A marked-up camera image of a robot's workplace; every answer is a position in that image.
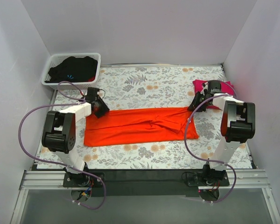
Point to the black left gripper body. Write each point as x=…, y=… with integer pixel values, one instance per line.
x=101, y=110

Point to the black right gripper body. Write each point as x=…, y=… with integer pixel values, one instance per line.
x=198, y=100

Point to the orange t shirt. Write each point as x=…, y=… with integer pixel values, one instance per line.
x=121, y=127

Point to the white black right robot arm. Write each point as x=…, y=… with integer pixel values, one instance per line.
x=237, y=126

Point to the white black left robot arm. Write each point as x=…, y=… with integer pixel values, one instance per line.
x=59, y=133

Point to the folded magenta t shirt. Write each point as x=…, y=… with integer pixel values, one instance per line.
x=226, y=87

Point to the floral patterned table mat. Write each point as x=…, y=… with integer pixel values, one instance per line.
x=152, y=87

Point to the black t shirt in basket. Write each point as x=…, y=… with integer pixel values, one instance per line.
x=74, y=70

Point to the white plastic laundry basket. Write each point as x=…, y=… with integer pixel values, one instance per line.
x=56, y=59

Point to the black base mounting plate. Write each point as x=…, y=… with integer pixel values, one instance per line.
x=145, y=182

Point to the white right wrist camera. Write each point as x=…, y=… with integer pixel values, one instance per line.
x=204, y=90

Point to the aluminium frame rail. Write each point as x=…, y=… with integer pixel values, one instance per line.
x=246, y=179

